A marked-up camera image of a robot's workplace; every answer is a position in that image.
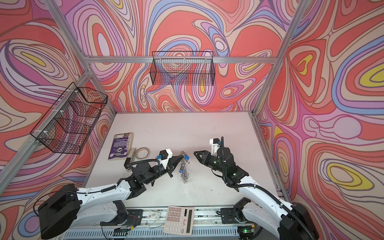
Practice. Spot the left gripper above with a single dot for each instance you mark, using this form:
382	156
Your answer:
171	167

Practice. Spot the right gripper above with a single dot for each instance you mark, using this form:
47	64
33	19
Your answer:
205	158

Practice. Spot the round keyring disc with keys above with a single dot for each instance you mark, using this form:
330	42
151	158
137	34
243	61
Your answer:
184	167

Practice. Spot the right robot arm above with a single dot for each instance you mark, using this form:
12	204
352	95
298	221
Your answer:
280	218

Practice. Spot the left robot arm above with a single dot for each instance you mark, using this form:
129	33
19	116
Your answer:
65	206

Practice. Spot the clear tape roll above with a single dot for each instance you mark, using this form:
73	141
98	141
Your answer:
142	153

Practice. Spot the purple book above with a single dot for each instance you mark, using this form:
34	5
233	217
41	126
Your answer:
121	146

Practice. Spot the small white label card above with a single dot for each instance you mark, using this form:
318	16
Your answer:
154	215

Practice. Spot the white pink calculator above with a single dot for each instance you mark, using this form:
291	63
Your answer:
179	221

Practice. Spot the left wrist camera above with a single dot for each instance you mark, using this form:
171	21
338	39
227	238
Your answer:
164	157

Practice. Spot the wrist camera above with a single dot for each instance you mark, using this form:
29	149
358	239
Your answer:
164	157
215	145

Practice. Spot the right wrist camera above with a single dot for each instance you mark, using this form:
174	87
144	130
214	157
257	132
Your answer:
215	145

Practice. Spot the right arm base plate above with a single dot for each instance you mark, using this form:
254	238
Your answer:
234	216

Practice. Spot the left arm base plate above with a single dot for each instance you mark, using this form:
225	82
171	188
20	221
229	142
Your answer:
129	218

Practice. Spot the back wire basket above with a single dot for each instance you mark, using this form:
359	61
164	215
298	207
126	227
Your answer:
183	68

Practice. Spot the wire basket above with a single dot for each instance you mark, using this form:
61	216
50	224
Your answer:
183	68
67	125

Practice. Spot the left wire basket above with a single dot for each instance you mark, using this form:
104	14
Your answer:
67	125

